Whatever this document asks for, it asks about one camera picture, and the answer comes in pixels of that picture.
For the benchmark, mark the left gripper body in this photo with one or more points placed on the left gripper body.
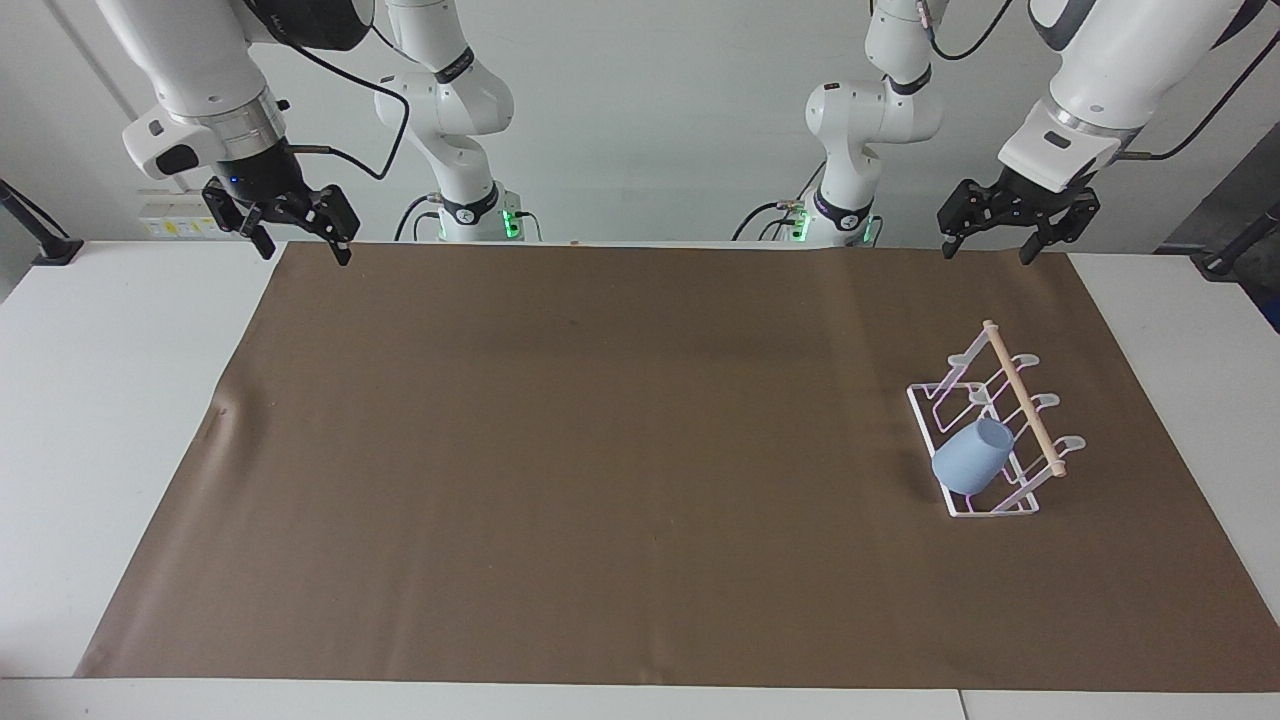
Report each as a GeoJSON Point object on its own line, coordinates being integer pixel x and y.
{"type": "Point", "coordinates": [1030, 195]}

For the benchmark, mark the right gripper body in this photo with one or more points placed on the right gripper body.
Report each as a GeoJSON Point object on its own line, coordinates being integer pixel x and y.
{"type": "Point", "coordinates": [262, 175]}

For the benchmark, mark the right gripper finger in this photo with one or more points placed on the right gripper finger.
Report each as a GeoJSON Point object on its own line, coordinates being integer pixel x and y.
{"type": "Point", "coordinates": [232, 212]}
{"type": "Point", "coordinates": [335, 212]}

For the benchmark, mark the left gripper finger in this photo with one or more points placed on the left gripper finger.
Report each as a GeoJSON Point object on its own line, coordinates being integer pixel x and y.
{"type": "Point", "coordinates": [1070, 220]}
{"type": "Point", "coordinates": [975, 208]}

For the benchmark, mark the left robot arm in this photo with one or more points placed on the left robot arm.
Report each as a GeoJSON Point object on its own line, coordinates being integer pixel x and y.
{"type": "Point", "coordinates": [1120, 60]}

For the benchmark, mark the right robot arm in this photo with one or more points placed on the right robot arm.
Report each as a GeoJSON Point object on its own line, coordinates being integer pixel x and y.
{"type": "Point", "coordinates": [200, 70]}

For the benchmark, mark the light blue cup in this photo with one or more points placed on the light blue cup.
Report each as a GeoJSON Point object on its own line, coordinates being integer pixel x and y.
{"type": "Point", "coordinates": [968, 460]}

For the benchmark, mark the black stand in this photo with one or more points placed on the black stand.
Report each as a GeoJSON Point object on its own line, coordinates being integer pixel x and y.
{"type": "Point", "coordinates": [1225, 258]}
{"type": "Point", "coordinates": [50, 245]}

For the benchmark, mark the white wall socket strip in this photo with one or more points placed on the white wall socket strip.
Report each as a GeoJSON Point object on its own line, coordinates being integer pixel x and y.
{"type": "Point", "coordinates": [175, 218]}

